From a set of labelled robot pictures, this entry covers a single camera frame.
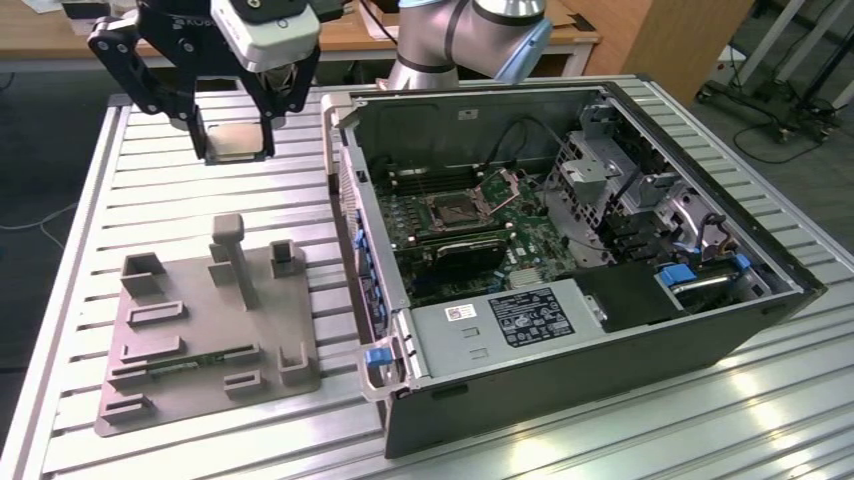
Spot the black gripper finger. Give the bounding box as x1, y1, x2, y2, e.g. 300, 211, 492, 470
88, 13, 209, 162
240, 46, 323, 162

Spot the silver CPU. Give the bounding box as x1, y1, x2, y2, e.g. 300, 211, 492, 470
202, 119, 268, 166

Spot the black RAM slot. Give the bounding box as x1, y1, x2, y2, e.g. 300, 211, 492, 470
389, 173, 481, 183
392, 178, 483, 189
388, 167, 480, 177
395, 184, 483, 195

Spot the CPU socket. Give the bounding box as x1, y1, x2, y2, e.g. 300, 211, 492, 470
425, 192, 499, 234

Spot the metal socket cover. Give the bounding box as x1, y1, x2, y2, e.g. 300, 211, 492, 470
472, 167, 529, 217

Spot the black graphics card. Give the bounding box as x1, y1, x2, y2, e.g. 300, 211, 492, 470
419, 237, 508, 286

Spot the green motherboard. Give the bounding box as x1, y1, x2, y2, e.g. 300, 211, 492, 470
372, 164, 581, 309

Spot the grey metal drive cage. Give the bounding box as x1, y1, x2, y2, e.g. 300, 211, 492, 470
545, 102, 675, 261

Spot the grey parts rack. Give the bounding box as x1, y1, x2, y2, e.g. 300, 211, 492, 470
92, 212, 325, 439

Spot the small silver chipset heatsink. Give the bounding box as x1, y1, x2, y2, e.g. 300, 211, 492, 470
505, 269, 549, 292

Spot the green RAM stick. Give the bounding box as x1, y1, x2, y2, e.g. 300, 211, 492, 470
142, 349, 232, 379

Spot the silver power supply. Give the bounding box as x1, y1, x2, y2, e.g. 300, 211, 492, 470
405, 277, 612, 381

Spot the wooden cabinet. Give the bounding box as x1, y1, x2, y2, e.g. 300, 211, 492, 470
619, 0, 762, 109

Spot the black plastic shroud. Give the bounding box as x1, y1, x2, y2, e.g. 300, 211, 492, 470
572, 262, 689, 335

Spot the blue drive carrier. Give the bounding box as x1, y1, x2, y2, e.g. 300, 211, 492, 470
656, 264, 696, 297

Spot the white metal stand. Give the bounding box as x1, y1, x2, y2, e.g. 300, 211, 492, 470
696, 0, 854, 146

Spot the black PC case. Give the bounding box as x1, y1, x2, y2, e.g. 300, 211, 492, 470
319, 74, 828, 460

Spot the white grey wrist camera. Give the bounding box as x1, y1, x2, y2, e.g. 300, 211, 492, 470
210, 0, 323, 75

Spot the black internal cable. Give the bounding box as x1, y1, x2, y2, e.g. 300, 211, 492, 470
485, 116, 569, 166

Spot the coloured wire bundle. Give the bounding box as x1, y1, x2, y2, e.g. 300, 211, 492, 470
689, 212, 735, 264

